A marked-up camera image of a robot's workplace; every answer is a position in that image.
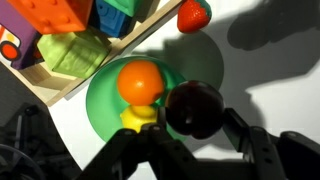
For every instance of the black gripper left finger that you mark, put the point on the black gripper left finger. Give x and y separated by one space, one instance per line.
119 158

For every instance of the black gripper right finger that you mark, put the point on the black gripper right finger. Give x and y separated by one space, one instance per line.
290 156

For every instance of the dark red toy plum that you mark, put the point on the dark red toy plum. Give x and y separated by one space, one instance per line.
196 109

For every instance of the yellow toy lemon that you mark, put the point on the yellow toy lemon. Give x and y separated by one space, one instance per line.
134 117

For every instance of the green plastic bowl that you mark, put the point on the green plastic bowl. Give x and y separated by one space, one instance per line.
103 102

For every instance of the orange toy fruit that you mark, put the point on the orange toy fruit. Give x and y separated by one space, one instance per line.
140 83

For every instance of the wooden toy tray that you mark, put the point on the wooden toy tray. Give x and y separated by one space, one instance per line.
50 87

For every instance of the red toy strawberry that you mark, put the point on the red toy strawberry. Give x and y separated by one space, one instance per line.
193 15

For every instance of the lime green rubber block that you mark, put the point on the lime green rubber block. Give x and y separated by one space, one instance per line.
76 54

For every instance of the blue rubber block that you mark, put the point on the blue rubber block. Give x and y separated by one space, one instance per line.
108 19

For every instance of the orange rubber block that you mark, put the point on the orange rubber block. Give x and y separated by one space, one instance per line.
55 16

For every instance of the purple picture block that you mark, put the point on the purple picture block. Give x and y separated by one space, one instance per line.
18 39

